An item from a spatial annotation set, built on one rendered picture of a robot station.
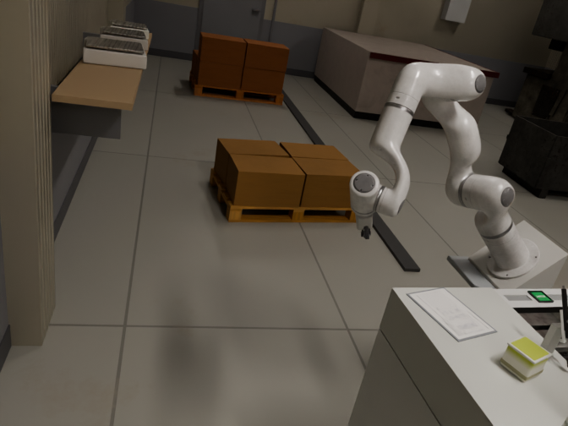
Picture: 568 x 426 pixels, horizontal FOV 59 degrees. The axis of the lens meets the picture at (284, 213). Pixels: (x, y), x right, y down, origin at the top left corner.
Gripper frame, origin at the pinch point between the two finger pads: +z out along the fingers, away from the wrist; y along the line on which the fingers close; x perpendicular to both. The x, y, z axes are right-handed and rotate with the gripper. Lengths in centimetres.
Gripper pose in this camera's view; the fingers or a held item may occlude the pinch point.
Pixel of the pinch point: (363, 221)
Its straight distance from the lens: 171.7
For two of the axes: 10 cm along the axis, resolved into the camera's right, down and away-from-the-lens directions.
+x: 9.9, -1.1, -1.1
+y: 0.6, 9.3, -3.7
